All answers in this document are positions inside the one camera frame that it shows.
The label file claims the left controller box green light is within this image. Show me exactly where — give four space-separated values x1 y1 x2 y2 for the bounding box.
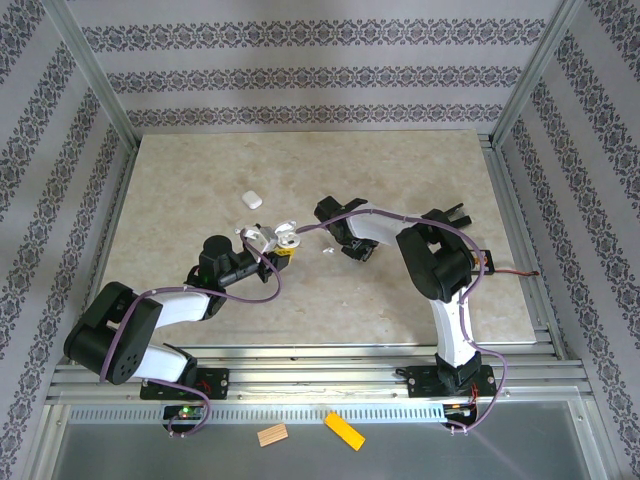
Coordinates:
162 403 205 422

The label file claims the yellow rectangular block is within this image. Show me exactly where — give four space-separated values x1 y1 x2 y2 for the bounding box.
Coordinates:
323 410 367 453

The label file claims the small wooden block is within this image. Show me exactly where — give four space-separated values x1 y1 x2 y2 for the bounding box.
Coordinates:
256 422 290 448

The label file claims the grey metal tray panel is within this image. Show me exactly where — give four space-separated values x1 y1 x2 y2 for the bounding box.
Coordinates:
29 399 626 480

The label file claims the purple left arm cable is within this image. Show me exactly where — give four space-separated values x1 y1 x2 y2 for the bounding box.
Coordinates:
98 227 285 437

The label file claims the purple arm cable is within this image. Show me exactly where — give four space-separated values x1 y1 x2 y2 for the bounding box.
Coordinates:
294 208 514 436
98 227 285 437

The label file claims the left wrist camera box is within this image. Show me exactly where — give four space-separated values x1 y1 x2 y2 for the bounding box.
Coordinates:
234 224 279 254

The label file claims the black forked bracket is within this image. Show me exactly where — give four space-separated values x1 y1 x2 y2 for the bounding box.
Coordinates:
422 202 474 231

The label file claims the aluminium left side rail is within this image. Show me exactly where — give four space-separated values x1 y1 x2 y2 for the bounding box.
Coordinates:
47 144 139 369

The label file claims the aluminium rail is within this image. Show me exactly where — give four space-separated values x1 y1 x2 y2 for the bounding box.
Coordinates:
478 132 569 361
47 144 139 369

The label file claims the aluminium base rail bed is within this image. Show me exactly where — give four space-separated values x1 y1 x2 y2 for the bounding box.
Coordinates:
44 343 596 405

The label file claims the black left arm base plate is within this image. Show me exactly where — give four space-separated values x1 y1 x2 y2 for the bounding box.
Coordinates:
139 367 230 401

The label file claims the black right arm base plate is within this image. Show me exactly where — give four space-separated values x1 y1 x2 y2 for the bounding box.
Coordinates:
405 363 497 400

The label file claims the aluminium right side rail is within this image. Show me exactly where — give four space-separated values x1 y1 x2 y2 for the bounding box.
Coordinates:
478 132 569 361

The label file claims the slotted grey cable duct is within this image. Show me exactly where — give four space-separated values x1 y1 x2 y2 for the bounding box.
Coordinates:
67 403 446 425

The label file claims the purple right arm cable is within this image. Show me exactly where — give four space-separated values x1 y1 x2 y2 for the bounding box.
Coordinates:
294 208 514 436

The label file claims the aluminium left upright post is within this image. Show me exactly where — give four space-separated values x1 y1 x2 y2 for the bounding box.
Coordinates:
42 0 140 151

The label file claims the aluminium upright post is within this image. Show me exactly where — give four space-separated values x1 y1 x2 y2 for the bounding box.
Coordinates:
489 0 594 149
42 0 140 151

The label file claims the aluminium right upright post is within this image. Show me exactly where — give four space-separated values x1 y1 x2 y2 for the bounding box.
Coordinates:
489 0 594 149

